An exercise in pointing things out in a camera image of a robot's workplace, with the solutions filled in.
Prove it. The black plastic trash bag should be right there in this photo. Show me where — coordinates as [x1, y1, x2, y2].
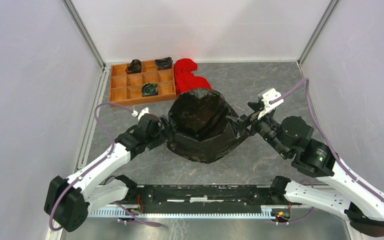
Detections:
[164, 88, 249, 164]

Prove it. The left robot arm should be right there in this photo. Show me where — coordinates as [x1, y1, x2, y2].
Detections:
[44, 113, 166, 232]

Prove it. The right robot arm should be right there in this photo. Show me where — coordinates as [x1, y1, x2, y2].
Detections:
[227, 102, 384, 238]

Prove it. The black green bag roll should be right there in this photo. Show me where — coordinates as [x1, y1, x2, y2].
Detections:
[141, 82, 158, 97]

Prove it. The red cloth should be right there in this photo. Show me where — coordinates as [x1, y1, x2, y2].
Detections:
[173, 58, 212, 96]

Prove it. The wooden compartment tray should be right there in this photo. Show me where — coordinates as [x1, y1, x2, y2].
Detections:
[109, 59, 177, 106]

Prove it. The black bag roll right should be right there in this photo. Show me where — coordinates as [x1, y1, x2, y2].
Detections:
[154, 57, 173, 71]

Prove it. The black bag roll left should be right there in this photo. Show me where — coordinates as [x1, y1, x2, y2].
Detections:
[125, 59, 142, 75]

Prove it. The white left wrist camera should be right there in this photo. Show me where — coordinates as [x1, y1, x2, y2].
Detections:
[131, 107, 149, 121]

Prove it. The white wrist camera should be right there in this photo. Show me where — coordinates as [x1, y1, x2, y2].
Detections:
[257, 88, 284, 120]
[131, 107, 149, 121]

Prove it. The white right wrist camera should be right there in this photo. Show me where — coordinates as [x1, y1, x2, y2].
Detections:
[257, 88, 284, 120]

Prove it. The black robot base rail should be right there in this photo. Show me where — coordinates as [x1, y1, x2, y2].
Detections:
[116, 175, 292, 214]

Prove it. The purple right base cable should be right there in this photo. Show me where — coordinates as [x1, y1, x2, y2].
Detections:
[276, 178, 316, 226]

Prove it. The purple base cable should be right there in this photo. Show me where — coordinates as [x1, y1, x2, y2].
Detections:
[114, 202, 164, 229]
[276, 178, 316, 226]

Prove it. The white slotted cable duct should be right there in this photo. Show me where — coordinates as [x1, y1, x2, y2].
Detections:
[88, 205, 289, 220]

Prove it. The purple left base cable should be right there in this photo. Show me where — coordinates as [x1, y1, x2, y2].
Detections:
[114, 202, 164, 229]

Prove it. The right aluminium corner post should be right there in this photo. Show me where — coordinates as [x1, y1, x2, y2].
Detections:
[297, 0, 340, 67]

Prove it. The aluminium corner post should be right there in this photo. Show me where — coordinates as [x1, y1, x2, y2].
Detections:
[297, 0, 340, 67]
[62, 0, 106, 69]

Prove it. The left aluminium corner post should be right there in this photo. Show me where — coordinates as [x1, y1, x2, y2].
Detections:
[62, 0, 106, 69]

